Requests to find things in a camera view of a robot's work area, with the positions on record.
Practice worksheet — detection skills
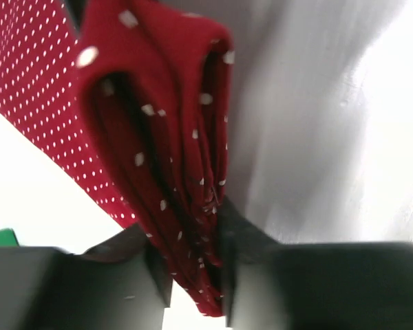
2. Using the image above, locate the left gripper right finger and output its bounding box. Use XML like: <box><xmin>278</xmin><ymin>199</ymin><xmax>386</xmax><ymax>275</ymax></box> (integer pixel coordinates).
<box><xmin>218</xmin><ymin>199</ymin><xmax>413</xmax><ymax>329</ymax></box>

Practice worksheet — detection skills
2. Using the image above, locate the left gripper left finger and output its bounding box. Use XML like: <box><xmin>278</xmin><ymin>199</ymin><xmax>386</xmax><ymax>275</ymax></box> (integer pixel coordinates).
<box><xmin>0</xmin><ymin>225</ymin><xmax>172</xmax><ymax>330</ymax></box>

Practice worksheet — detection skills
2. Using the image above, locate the red polka dot skirt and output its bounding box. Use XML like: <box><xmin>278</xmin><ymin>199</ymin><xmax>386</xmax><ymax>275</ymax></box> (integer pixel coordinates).
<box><xmin>0</xmin><ymin>1</ymin><xmax>235</xmax><ymax>317</ymax></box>

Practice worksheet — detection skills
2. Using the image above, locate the green plastic tray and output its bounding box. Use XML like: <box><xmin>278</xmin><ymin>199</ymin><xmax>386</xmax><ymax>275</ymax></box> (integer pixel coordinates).
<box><xmin>0</xmin><ymin>228</ymin><xmax>19</xmax><ymax>247</ymax></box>

